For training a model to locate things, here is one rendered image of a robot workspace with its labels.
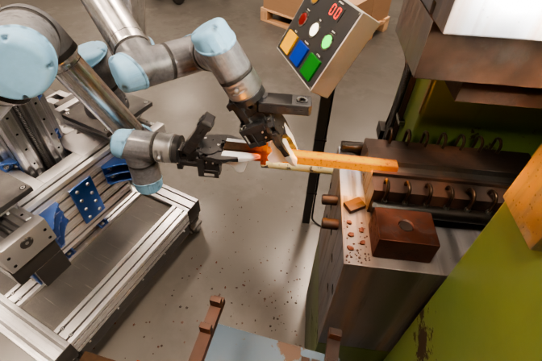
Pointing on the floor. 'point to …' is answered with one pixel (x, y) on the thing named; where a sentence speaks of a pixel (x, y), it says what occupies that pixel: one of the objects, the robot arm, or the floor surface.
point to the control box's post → (316, 151)
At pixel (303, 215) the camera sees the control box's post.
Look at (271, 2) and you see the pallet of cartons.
